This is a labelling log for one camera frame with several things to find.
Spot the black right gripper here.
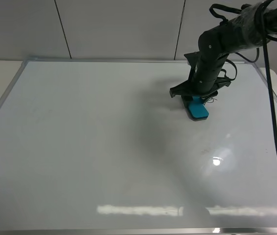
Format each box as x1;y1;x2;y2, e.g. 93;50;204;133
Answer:
169;52;230;107

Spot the teal whiteboard eraser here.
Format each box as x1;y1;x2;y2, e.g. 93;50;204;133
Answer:
186;96;209;121

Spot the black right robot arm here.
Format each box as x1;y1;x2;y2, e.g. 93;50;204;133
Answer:
169;0;277;102

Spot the white aluminium-framed whiteboard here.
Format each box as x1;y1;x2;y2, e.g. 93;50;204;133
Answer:
0;60;277;235

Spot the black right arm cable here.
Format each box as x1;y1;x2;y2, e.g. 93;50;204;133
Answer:
208;0;277;235

